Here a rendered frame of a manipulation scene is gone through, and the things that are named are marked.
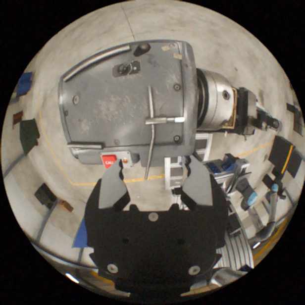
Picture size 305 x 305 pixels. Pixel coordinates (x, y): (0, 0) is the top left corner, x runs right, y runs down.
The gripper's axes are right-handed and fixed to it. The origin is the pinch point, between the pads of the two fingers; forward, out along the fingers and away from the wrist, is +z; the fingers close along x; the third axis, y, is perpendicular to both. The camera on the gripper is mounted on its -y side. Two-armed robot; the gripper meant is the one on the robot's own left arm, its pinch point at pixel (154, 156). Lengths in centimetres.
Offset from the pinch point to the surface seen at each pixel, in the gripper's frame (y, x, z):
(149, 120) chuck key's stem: -3.6, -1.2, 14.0
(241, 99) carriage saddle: -22, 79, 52
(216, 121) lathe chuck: -2.4, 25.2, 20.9
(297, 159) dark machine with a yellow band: 50, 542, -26
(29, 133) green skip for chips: -47, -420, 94
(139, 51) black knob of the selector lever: -16.6, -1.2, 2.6
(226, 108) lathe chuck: -8.2, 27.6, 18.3
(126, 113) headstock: -6.2, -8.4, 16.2
